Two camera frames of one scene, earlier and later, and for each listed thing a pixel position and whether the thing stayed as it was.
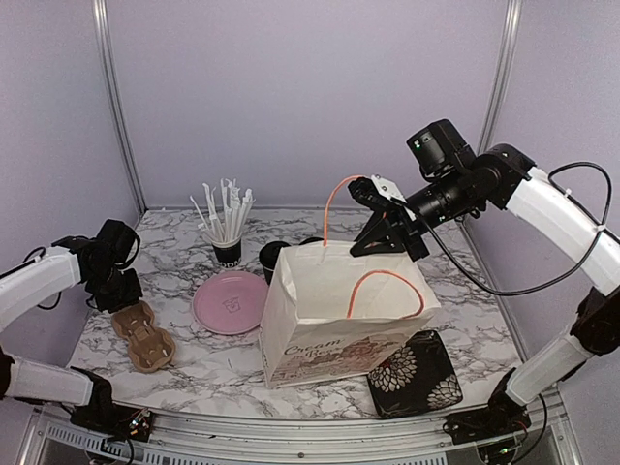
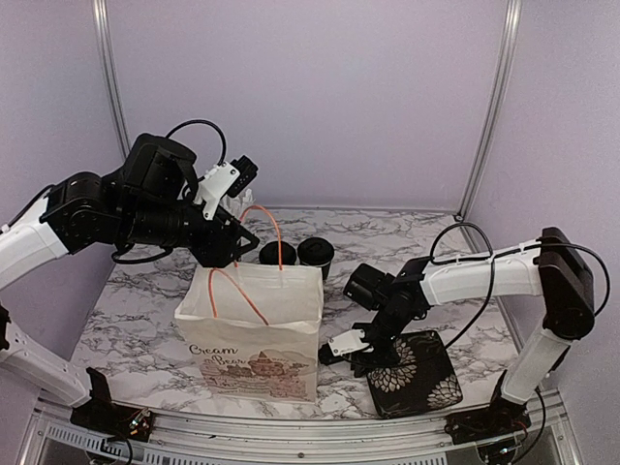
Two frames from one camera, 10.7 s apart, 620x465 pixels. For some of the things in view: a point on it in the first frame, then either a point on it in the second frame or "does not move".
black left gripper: (134, 294) to (217, 249)
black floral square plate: (417, 378) does not move
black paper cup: (268, 257) does not move
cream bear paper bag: (340, 310) to (251, 332)
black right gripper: (387, 243) to (389, 357)
